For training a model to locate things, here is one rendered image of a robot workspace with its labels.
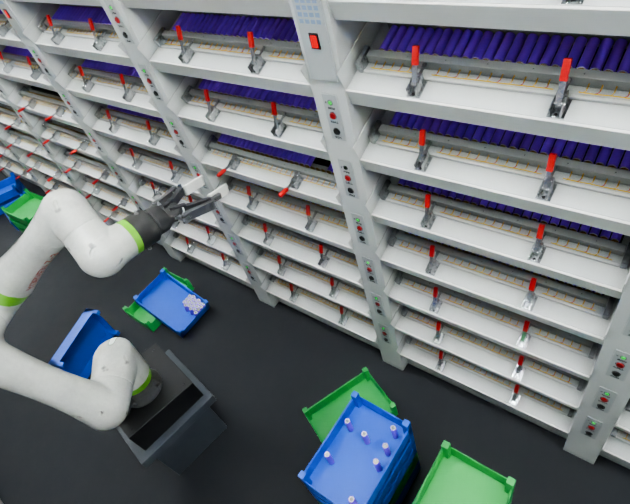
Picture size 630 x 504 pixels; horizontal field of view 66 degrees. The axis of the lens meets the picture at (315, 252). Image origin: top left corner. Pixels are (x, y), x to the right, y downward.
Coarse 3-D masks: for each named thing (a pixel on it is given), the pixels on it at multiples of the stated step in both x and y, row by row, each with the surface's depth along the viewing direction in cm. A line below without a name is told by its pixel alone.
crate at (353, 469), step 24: (360, 408) 154; (336, 432) 149; (360, 432) 149; (384, 432) 147; (408, 432) 141; (336, 456) 146; (360, 456) 144; (384, 456) 142; (312, 480) 143; (336, 480) 141; (360, 480) 139; (384, 480) 137
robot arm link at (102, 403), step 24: (0, 336) 126; (0, 360) 122; (24, 360) 127; (0, 384) 124; (24, 384) 126; (48, 384) 130; (72, 384) 135; (96, 384) 142; (120, 384) 146; (72, 408) 135; (96, 408) 138; (120, 408) 143
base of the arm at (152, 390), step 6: (156, 372) 172; (156, 378) 169; (150, 384) 165; (156, 384) 169; (144, 390) 164; (150, 390) 165; (156, 390) 167; (132, 396) 163; (138, 396) 163; (144, 396) 164; (150, 396) 165; (156, 396) 167; (132, 402) 165; (138, 402) 164; (144, 402) 165; (150, 402) 166
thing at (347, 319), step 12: (264, 288) 220; (276, 288) 220; (288, 288) 216; (300, 288) 214; (288, 300) 214; (300, 300) 212; (312, 300) 209; (324, 300) 207; (312, 312) 207; (324, 312) 205; (336, 312) 202; (348, 312) 200; (336, 324) 201; (348, 324) 198; (360, 324) 196; (372, 324) 193; (360, 336) 198; (372, 336) 192
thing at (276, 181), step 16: (208, 144) 166; (208, 160) 166; (224, 160) 163; (240, 176) 160; (256, 176) 154; (272, 176) 151; (288, 176) 148; (288, 192) 149; (304, 192) 143; (320, 192) 141; (336, 192) 138; (336, 208) 140
